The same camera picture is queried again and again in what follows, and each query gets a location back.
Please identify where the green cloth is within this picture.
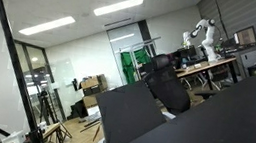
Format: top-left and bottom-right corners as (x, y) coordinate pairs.
(115, 44), (154, 87)

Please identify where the metal clothes rack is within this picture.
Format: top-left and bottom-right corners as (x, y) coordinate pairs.
(113, 30), (162, 86)

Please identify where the large cardboard box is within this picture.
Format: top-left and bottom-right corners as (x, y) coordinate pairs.
(79, 70), (110, 95)

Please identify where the black standing board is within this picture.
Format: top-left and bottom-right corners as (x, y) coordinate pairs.
(90, 75), (172, 143)

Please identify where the black mesh office chair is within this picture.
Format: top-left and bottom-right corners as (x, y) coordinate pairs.
(138, 51), (198, 119)

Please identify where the small cardboard box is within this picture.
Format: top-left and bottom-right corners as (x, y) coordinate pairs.
(81, 94), (99, 111)

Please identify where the ceiling air vent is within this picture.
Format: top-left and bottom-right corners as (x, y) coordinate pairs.
(103, 14), (132, 31)

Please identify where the black desk monitor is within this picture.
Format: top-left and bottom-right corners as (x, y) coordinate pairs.
(175, 43), (200, 61)

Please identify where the black floor bag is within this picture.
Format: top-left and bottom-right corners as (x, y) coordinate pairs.
(67, 98), (91, 123)

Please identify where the rectangular ceiling light panel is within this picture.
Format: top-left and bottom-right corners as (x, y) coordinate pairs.
(92, 0), (144, 23)
(18, 9), (77, 43)

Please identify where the wooden desk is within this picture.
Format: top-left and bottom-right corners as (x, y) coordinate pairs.
(173, 48), (242, 95)

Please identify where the wooden folding stand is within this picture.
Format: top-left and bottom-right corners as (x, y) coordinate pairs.
(40, 119), (74, 143)

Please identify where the lit computer monitor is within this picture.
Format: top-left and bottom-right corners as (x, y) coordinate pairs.
(232, 23), (256, 49)

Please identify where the white drawer cabinet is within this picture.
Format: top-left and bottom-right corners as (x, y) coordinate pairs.
(238, 43), (256, 70)

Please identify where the white device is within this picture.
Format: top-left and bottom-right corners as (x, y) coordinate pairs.
(1, 128), (29, 143)

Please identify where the wall whiteboard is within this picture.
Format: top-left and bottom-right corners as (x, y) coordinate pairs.
(46, 55), (80, 90)

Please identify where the black camera tripod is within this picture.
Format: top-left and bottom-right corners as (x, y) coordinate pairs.
(33, 88), (62, 126)

